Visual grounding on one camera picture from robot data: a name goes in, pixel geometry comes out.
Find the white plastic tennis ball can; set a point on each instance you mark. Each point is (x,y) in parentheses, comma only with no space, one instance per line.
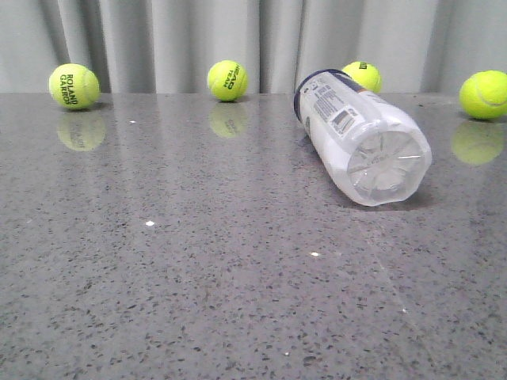
(374,152)

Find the Head Team tennis ball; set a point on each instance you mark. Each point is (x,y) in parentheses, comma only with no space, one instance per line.
(227,80)

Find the Wilson tennis ball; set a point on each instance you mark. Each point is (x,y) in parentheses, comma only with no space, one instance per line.
(365,74)

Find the Roland Garros tennis ball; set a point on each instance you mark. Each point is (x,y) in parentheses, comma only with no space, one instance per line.
(74,86)

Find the plain yellow tennis ball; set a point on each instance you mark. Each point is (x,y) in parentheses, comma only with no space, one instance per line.
(483,95)

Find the grey pleated curtain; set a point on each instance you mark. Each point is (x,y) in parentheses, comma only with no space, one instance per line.
(169,46)

